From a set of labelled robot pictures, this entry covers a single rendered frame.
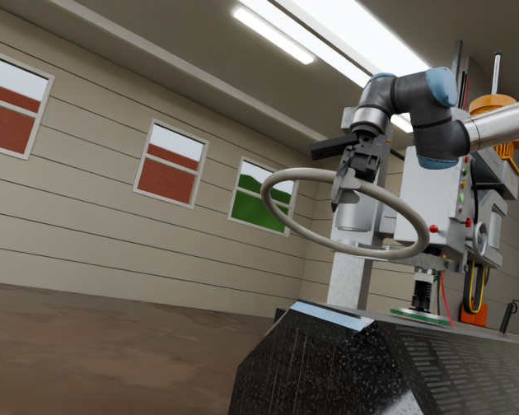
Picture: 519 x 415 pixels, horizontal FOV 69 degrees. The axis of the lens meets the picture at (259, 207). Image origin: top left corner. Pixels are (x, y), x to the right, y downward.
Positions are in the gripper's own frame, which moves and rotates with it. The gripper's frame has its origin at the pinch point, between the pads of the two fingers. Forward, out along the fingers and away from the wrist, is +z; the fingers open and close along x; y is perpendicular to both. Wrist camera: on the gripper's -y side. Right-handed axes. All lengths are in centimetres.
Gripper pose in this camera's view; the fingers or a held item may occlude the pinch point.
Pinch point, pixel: (332, 201)
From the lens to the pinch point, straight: 87.6
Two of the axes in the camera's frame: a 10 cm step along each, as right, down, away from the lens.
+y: 9.1, 2.8, -3.1
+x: 1.7, 4.3, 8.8
